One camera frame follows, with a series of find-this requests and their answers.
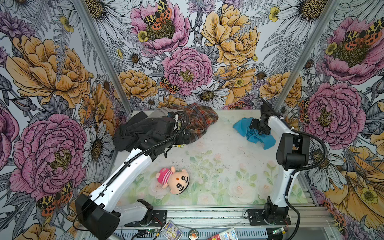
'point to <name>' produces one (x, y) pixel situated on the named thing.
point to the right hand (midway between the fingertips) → (256, 131)
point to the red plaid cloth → (200, 117)
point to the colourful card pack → (171, 232)
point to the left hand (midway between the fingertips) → (181, 138)
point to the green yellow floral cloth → (181, 146)
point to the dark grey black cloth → (127, 136)
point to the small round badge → (193, 234)
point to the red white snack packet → (229, 234)
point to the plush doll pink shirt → (177, 181)
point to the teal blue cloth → (243, 126)
